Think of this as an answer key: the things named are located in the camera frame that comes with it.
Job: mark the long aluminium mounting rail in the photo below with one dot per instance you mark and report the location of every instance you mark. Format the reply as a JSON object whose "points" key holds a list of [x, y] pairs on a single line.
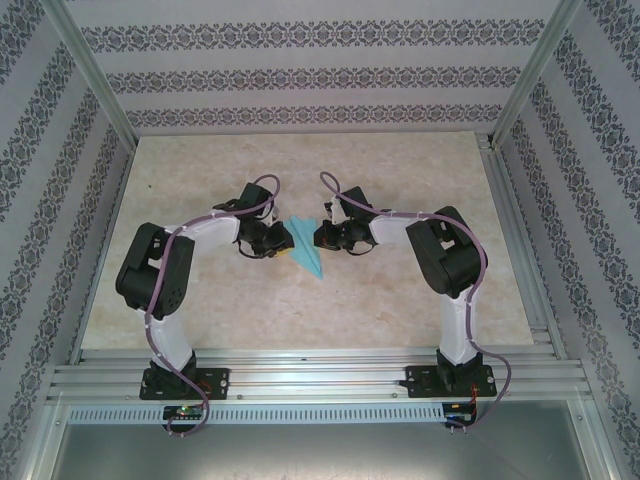
{"points": [[320, 372]]}

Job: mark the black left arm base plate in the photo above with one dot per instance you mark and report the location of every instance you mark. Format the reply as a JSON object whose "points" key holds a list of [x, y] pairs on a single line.
{"points": [[220, 381]]}

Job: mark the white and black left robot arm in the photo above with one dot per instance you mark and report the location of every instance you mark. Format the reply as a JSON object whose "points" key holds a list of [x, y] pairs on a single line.
{"points": [[210, 232]]}

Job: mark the small circuit board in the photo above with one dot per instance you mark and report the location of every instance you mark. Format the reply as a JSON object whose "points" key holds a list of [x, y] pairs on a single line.
{"points": [[457, 414], [182, 412]]}

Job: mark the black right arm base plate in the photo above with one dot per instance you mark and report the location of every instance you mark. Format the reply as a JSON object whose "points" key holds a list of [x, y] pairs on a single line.
{"points": [[419, 382]]}

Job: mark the grey metal panel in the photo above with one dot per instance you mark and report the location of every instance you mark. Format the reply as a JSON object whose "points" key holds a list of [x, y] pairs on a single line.
{"points": [[320, 455]]}

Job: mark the aluminium frame beam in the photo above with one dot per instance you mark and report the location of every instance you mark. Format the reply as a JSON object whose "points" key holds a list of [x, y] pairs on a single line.
{"points": [[602, 440], [36, 472]]}

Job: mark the aluminium side rail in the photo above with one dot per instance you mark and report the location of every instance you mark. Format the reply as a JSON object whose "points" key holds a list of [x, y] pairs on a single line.
{"points": [[522, 250]]}

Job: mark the aluminium frame post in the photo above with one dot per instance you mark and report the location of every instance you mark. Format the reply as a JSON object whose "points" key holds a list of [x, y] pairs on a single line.
{"points": [[535, 70], [90, 70]]}

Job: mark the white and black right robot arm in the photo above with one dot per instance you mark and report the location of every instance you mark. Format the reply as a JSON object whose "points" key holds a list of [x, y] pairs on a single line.
{"points": [[395, 230]]}

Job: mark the light blue paper sheet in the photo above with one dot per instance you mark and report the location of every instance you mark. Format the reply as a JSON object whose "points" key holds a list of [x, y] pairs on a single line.
{"points": [[305, 245]]}

